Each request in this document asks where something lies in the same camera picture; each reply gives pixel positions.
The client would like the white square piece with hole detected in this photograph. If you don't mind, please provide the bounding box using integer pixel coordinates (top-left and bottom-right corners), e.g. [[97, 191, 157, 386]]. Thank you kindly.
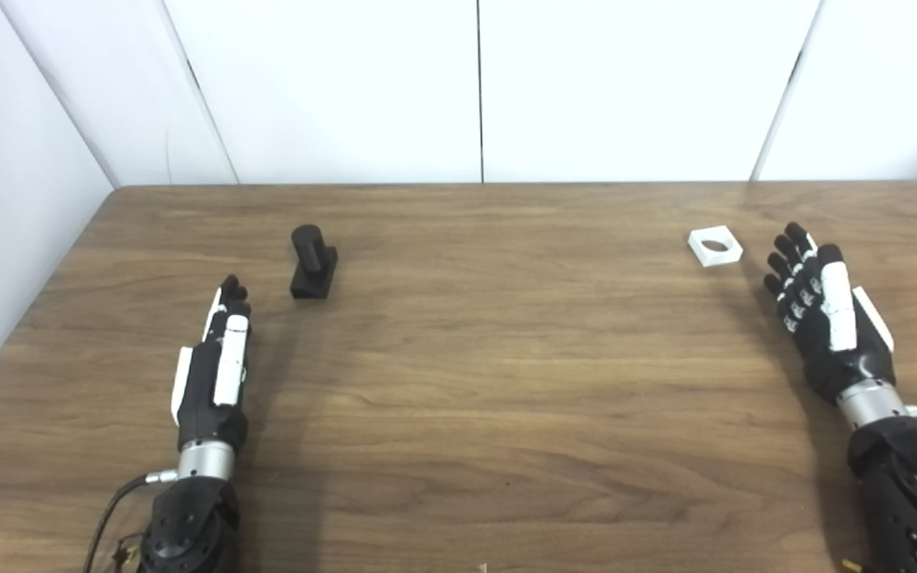
[[688, 226, 743, 268]]

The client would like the black peg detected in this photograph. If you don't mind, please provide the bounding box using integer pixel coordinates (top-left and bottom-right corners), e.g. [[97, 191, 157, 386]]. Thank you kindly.
[[290, 224, 339, 300]]

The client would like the thin left wrist wire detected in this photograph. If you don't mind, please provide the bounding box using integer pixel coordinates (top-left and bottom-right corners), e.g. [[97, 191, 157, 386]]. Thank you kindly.
[[112, 533, 145, 573]]

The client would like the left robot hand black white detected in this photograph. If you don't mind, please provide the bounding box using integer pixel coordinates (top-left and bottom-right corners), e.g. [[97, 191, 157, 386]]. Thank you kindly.
[[170, 275, 253, 454]]

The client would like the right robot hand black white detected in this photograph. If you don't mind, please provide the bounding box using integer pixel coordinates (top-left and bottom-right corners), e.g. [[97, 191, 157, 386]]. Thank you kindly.
[[763, 222, 897, 404]]

